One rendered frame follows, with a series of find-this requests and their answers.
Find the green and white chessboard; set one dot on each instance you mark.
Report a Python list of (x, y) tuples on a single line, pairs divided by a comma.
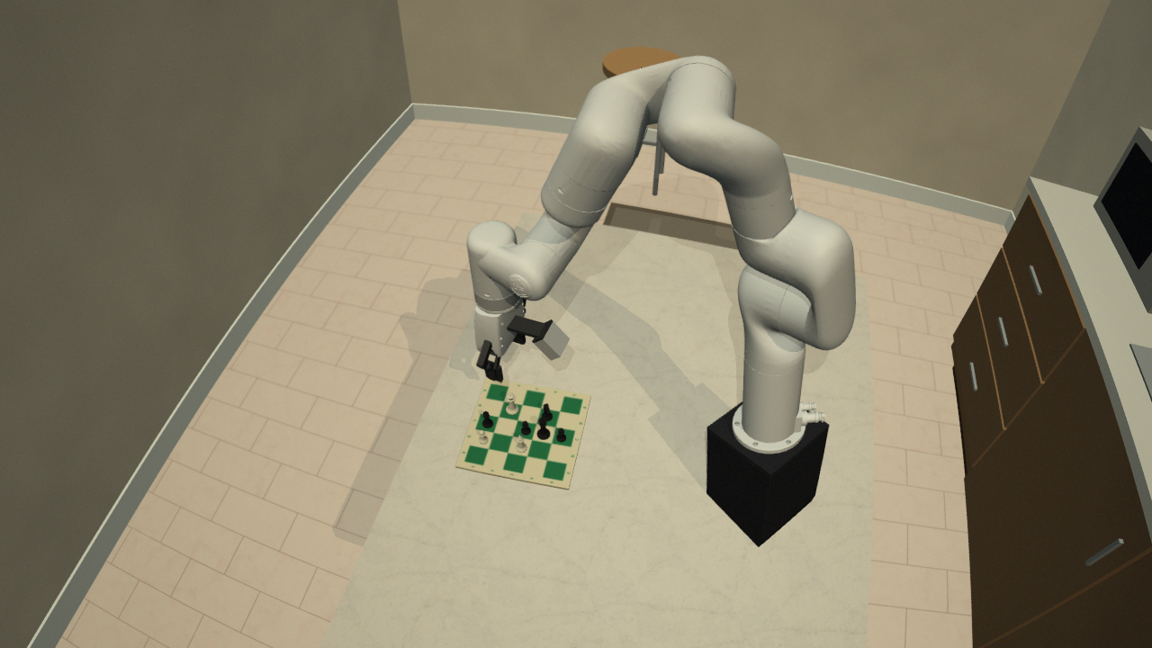
[(545, 462)]

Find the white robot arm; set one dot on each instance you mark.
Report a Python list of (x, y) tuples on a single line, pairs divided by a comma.
[(811, 255)]

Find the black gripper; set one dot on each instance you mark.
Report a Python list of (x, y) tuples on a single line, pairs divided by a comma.
[(493, 338)]

